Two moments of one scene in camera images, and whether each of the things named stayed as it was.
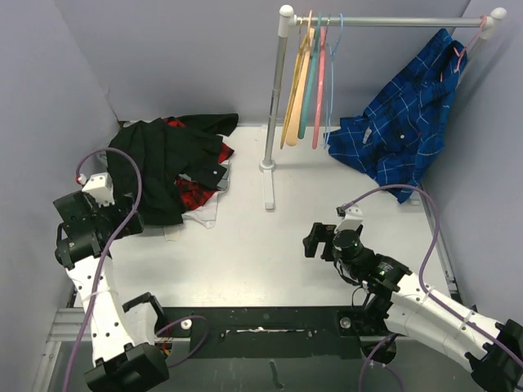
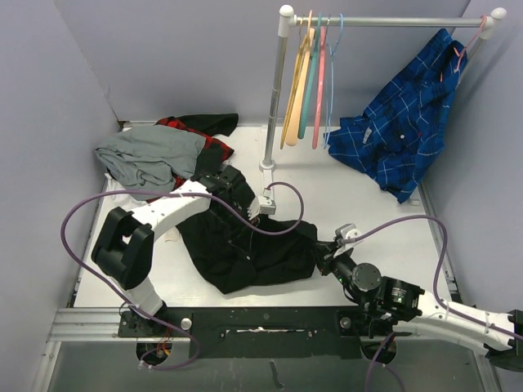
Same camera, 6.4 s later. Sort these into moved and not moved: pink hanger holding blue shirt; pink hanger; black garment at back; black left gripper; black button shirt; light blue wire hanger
Moved: black button shirt; black left gripper
Not moved: black garment at back; pink hanger holding blue shirt; light blue wire hanger; pink hanger
